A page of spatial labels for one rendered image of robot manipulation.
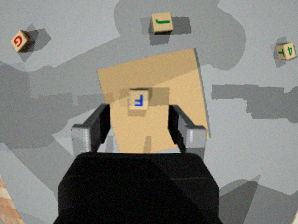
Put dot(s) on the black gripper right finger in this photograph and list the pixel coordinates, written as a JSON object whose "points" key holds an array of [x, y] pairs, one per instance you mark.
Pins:
{"points": [[189, 137]]}

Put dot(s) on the tan flat mat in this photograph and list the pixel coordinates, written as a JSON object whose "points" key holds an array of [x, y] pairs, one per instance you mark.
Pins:
{"points": [[171, 78]]}

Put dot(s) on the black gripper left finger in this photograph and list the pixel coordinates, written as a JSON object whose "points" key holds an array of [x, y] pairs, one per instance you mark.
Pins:
{"points": [[88, 136]]}

